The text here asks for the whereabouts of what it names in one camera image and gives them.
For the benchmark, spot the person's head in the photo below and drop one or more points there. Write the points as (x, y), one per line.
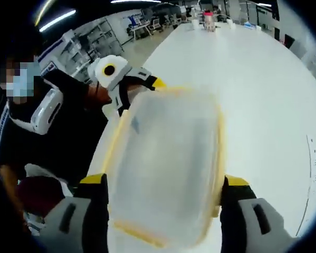
(21, 48)

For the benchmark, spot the person's left hand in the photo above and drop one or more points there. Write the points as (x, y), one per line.
(92, 75)

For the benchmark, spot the clear container with yellow rim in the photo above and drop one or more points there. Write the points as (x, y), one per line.
(219, 147)

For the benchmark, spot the red-capped bottle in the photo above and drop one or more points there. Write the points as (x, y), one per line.
(209, 21)

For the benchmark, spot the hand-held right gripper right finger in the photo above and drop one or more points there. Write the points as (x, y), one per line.
(252, 226)

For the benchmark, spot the person's torso black shirt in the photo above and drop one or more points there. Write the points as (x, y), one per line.
(68, 147)

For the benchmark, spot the blue-bordered wall poster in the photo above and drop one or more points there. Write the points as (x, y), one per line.
(48, 59)

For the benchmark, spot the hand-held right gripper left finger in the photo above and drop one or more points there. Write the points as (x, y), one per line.
(68, 226)

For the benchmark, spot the white office desk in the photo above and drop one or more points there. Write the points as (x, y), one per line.
(138, 27)

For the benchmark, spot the clear plastic storage box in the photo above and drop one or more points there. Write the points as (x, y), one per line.
(168, 163)

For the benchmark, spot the dark red cloth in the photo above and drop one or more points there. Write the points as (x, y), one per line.
(39, 196)

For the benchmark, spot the blue tissue pack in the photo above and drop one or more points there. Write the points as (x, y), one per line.
(249, 25)

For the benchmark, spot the white chest-worn device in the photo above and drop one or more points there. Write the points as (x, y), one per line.
(46, 116)

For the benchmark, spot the metal storage shelving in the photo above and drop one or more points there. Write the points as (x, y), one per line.
(94, 39)

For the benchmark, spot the ceiling light strip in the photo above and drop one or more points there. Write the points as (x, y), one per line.
(43, 11)
(58, 19)

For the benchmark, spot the white cup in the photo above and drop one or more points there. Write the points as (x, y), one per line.
(195, 23)
(231, 22)

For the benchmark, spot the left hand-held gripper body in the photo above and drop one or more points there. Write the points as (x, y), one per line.
(119, 66)

